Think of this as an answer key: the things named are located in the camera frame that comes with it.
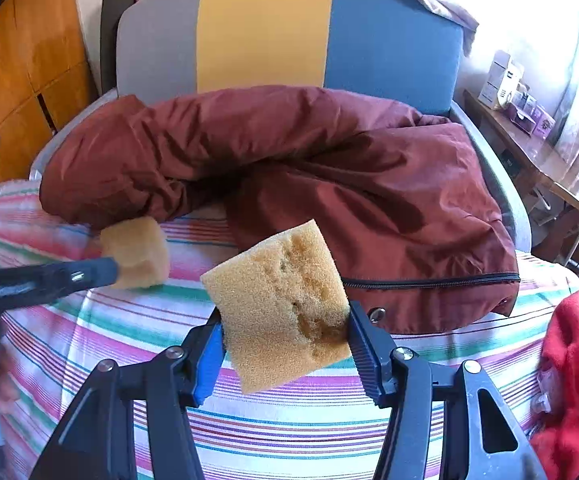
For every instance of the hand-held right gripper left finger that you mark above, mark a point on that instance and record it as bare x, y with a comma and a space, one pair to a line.
209, 360

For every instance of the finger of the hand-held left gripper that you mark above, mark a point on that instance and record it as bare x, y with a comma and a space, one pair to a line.
44, 280

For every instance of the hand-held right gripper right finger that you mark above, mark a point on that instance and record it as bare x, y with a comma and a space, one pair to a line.
369, 360

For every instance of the large yellow sponge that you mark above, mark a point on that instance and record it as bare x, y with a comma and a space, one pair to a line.
279, 300

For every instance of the small yellow sponge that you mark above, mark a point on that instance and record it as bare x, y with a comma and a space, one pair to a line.
137, 250

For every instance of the striped bed sheet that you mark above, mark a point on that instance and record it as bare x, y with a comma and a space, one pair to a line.
294, 425

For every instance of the wooden wardrobe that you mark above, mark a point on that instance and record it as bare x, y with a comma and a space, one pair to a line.
19, 60

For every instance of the maroon jacket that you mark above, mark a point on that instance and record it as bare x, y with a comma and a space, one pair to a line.
319, 160

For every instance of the wooden desk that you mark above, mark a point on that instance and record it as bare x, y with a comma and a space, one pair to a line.
519, 150

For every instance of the purple box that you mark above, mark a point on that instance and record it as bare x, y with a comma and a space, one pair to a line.
537, 120

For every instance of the white boxes on desk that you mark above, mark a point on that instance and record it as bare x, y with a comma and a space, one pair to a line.
499, 80

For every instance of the grey yellow blue headboard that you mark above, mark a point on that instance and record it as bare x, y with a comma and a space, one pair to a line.
269, 25

